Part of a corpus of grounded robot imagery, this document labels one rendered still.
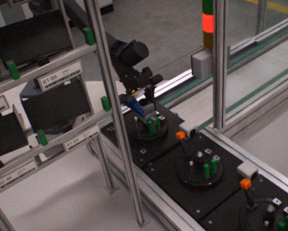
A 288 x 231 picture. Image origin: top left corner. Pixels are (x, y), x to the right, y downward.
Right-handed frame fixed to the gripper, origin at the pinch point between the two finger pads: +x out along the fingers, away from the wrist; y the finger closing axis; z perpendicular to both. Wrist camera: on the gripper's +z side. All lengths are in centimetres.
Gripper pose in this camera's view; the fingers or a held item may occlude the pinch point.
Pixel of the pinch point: (144, 105)
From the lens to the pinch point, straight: 113.4
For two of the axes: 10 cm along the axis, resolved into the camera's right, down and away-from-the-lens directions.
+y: 7.8, -4.7, 4.1
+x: 5.0, 8.7, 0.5
